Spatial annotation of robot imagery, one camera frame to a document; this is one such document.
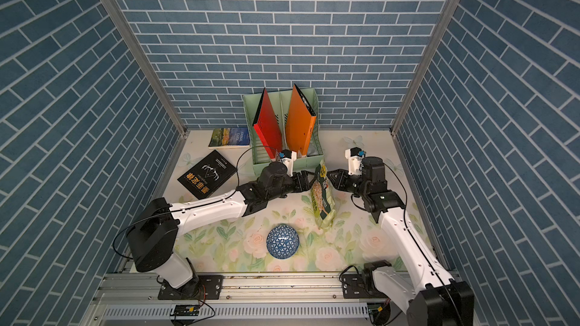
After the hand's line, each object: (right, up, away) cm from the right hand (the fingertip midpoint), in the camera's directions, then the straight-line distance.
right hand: (331, 174), depth 78 cm
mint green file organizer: (-20, +30, +24) cm, 44 cm away
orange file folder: (-11, +19, +9) cm, 24 cm away
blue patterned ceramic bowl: (-17, -25, +4) cm, 31 cm away
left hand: (-4, -2, 0) cm, 4 cm away
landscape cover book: (-48, +14, +38) cm, 63 cm away
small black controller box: (-48, -43, -6) cm, 65 cm away
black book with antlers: (-52, -3, +21) cm, 56 cm away
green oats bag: (-3, -10, +3) cm, 11 cm away
